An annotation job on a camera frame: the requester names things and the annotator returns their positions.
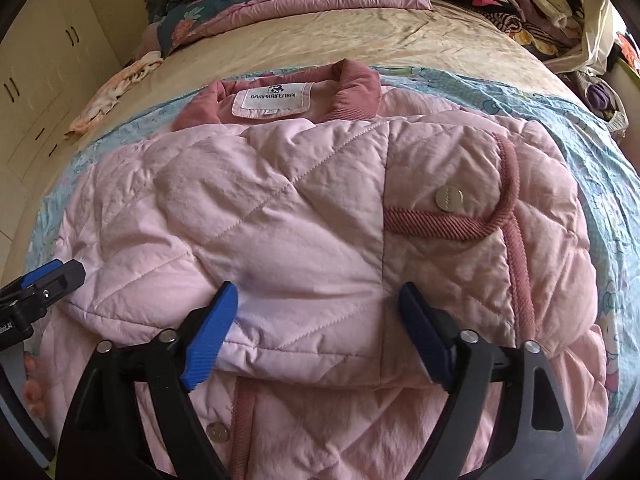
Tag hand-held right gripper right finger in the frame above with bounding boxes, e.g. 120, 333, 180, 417
397, 281, 581, 480

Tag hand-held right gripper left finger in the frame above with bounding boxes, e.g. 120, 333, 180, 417
55, 281, 239, 480

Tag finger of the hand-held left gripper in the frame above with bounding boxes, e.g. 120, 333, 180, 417
30, 259, 87, 306
0, 260, 65, 295

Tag pink quilted jacket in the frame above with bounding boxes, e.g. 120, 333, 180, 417
37, 58, 615, 480

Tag colourful clothes on windowsill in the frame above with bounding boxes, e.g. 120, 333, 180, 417
612, 30, 640, 70

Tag person's left hand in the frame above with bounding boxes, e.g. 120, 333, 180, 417
21, 354, 47, 417

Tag cream built-in wardrobe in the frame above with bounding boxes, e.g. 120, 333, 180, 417
0, 0, 132, 241

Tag small pink floral garment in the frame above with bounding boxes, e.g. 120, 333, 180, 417
65, 51, 165, 137

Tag blue cartoon printed blanket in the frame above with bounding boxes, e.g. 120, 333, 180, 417
25, 62, 640, 407

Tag basket with purple cloth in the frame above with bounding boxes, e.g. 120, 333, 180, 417
570, 70, 629, 137

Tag bed with beige sheet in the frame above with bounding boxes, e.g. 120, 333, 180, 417
20, 0, 640, 411

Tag dark floral and pink quilt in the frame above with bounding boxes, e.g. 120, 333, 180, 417
140, 0, 434, 59

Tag cream curtain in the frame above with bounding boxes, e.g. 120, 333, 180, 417
542, 0, 617, 74

